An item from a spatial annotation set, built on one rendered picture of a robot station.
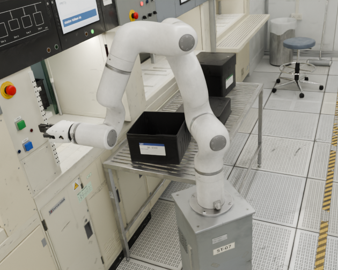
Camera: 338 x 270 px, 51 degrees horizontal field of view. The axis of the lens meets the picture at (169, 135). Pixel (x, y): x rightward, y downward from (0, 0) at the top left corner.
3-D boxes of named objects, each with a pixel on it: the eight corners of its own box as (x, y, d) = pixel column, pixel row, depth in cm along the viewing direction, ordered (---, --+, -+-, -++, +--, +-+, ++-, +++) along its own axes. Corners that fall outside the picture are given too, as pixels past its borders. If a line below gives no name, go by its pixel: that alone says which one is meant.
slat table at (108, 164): (213, 287, 206) (205, 182, 170) (124, 260, 231) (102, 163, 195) (261, 166, 307) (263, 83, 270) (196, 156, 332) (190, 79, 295)
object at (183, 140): (130, 161, 193) (125, 134, 185) (147, 136, 216) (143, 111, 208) (179, 165, 185) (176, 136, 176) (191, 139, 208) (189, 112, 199)
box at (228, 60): (222, 99, 251) (221, 65, 239) (186, 95, 265) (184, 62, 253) (236, 85, 272) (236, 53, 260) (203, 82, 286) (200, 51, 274)
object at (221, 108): (220, 132, 211) (219, 112, 204) (174, 127, 222) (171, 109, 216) (232, 111, 234) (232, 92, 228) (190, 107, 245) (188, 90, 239)
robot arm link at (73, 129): (76, 149, 129) (70, 148, 130) (91, 137, 136) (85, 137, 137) (71, 129, 125) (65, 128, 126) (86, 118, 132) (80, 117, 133)
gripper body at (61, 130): (71, 148, 129) (48, 144, 134) (88, 135, 137) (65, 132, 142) (66, 130, 126) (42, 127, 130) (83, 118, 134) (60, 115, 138)
